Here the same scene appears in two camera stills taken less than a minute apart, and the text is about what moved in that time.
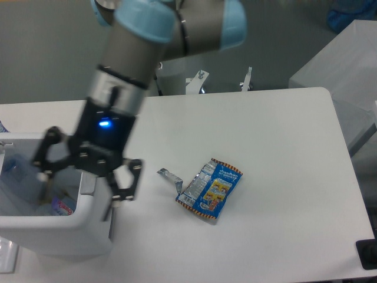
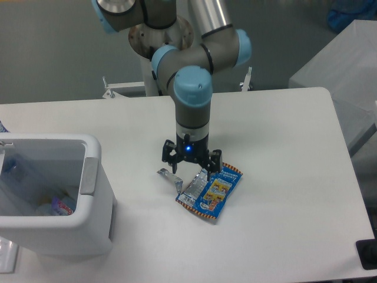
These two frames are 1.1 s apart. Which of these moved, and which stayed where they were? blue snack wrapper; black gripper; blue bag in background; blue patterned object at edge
Moved: black gripper
Stayed: blue bag in background; blue snack wrapper; blue patterned object at edge
